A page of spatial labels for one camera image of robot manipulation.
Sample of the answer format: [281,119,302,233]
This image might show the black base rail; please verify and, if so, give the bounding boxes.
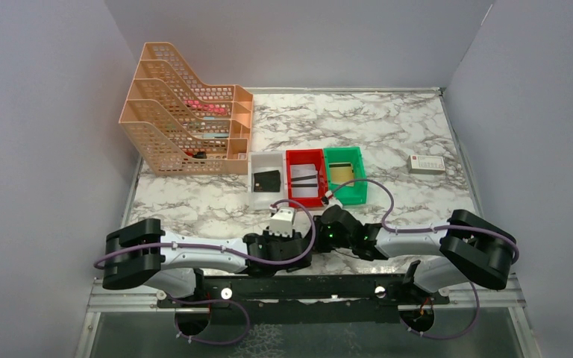
[157,274,449,325]

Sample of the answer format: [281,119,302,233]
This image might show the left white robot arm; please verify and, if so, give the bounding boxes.
[94,219,318,307]

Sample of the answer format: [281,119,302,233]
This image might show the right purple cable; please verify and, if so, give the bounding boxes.
[322,178,521,342]

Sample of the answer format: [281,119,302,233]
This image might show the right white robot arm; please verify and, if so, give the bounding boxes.
[313,205,519,304]

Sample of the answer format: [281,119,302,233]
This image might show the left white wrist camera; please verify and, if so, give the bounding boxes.
[268,207,296,237]

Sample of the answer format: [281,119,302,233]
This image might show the white card box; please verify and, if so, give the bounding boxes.
[407,154,446,175]

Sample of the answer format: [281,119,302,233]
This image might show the gold credit card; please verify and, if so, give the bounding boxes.
[328,162,355,185]

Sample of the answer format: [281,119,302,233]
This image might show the white plastic bin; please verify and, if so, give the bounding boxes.
[247,151,288,210]

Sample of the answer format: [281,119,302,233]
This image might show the black credit card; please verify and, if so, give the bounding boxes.
[252,170,282,192]

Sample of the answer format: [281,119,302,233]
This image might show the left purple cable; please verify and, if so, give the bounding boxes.
[93,198,317,347]

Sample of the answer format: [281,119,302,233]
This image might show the peach plastic desk organizer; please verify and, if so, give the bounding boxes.
[119,42,254,175]

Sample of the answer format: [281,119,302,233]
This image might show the purple cable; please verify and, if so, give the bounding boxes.
[322,178,521,342]
[93,198,317,347]

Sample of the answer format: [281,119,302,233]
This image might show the pink highlighter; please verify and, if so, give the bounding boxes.
[184,100,231,117]

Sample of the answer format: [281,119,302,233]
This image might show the green plastic bin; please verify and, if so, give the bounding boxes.
[323,147,368,205]

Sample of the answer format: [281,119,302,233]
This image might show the white card with black stripe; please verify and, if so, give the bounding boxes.
[289,163,319,183]

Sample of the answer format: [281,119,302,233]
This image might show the red plastic bin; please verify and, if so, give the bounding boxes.
[284,148,328,208]

